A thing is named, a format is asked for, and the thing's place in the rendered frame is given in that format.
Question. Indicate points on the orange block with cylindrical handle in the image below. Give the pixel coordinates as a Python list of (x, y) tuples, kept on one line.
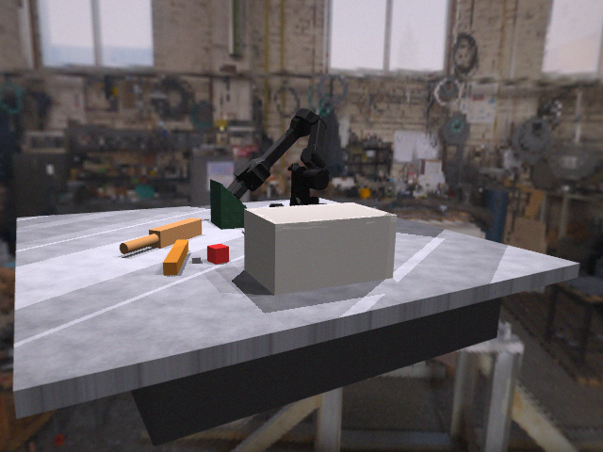
[(165, 236)]

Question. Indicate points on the red block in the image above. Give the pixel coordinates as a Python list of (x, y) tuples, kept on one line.
[(217, 254)]

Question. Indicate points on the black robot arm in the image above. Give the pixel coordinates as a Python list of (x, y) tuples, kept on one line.
[(253, 174)]

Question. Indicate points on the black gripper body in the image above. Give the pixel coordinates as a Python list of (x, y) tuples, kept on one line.
[(300, 191)]

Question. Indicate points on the orange bar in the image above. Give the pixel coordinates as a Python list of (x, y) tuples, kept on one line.
[(175, 258)]

